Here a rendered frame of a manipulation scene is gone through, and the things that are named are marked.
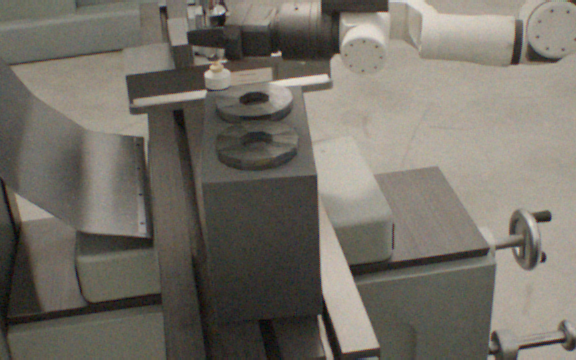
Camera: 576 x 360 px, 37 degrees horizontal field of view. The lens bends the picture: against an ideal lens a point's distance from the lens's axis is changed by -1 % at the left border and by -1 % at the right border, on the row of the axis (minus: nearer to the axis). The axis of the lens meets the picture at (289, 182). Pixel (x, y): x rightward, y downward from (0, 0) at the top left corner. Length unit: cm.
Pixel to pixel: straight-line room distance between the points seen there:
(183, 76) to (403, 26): 38
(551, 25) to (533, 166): 202
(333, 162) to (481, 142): 189
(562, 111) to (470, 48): 239
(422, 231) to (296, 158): 60
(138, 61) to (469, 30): 57
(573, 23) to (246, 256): 56
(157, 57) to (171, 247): 47
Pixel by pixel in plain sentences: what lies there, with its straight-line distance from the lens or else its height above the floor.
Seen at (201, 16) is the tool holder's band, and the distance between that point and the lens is 129.
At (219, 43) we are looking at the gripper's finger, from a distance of 129.
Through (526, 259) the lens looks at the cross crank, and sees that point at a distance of 167.
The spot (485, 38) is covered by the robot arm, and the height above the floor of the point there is 113.
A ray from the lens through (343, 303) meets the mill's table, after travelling 102.
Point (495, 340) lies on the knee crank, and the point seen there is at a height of 55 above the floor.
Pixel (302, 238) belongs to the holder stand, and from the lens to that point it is 93.
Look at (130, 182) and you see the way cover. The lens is 142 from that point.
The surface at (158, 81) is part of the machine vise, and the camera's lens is 147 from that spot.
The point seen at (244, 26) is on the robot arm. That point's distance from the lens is 126.
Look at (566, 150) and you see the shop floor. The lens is 335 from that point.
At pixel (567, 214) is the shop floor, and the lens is 298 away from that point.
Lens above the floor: 160
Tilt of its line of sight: 31 degrees down
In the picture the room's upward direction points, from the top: 3 degrees counter-clockwise
